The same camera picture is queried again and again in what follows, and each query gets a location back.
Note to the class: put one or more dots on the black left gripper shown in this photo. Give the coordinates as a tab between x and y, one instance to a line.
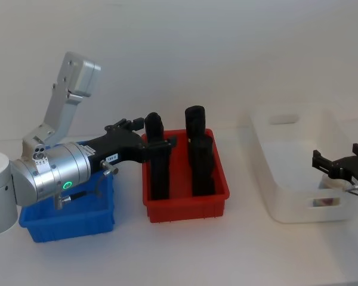
122	146

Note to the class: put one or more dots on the blue plastic bin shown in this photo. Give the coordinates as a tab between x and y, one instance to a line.
71	223

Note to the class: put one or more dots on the red plastic bin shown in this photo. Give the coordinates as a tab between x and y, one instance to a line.
182	208

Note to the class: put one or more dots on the short black plastic part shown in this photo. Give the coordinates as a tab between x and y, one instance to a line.
195	119

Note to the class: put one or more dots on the tall black plastic part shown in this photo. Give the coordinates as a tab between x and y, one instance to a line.
159	175

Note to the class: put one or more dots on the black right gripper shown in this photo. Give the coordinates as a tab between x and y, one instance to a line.
356	168

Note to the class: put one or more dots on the white plastic basket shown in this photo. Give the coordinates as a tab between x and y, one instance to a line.
286	169

